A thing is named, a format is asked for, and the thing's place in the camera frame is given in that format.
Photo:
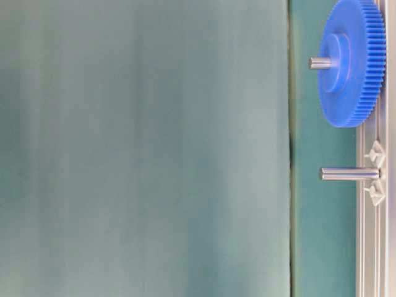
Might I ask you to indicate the aluminium extrusion rail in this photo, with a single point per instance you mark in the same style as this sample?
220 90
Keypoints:
375 230

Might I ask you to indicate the large blue plastic gear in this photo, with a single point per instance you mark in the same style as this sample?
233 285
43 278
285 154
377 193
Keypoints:
354 39

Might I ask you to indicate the steel shaft through large gear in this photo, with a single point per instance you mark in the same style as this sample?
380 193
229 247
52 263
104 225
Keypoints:
322 63

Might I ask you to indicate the bare steel shaft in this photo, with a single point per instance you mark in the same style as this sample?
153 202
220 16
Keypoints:
349 174

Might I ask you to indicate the grey plastic shaft bracket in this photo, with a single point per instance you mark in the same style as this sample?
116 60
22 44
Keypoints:
377 190

